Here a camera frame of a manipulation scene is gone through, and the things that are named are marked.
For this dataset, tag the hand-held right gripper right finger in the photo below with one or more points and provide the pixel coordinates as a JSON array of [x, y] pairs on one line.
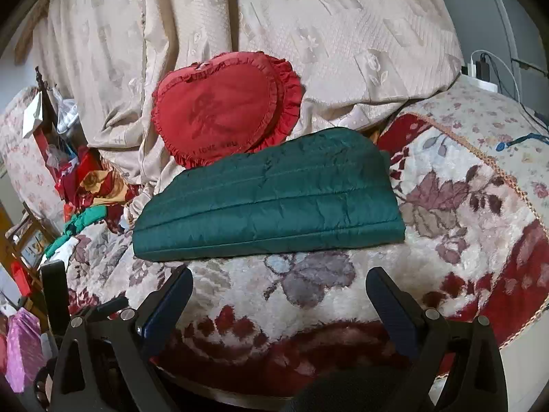
[[392, 313]]

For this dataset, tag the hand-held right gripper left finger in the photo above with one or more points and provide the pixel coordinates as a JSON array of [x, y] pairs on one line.
[[169, 311]]

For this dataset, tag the green puffer jacket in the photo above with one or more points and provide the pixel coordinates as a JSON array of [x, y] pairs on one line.
[[274, 206]]

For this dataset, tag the pink gift box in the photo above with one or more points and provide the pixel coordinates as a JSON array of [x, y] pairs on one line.
[[25, 352]]

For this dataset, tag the floral plush blanket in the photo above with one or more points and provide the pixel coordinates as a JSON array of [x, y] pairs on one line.
[[450, 223]]

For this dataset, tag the red and yellow patterned cloth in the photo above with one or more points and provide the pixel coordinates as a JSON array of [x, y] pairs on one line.
[[96, 184]]

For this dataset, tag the white paper bag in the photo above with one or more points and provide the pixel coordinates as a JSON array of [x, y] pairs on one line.
[[32, 116]]

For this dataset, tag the red heart-shaped ruffled pillow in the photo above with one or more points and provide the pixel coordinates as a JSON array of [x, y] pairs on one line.
[[223, 107]]

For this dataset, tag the white power strip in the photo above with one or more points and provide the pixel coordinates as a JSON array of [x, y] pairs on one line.
[[482, 83]]

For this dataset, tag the white charger plug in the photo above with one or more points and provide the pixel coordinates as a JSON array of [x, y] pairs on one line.
[[473, 66]]

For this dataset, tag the black charger plug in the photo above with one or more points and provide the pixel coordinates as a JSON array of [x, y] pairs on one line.
[[484, 68]]

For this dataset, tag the beige embossed floral bedspread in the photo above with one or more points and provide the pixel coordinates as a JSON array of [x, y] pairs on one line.
[[257, 21]]

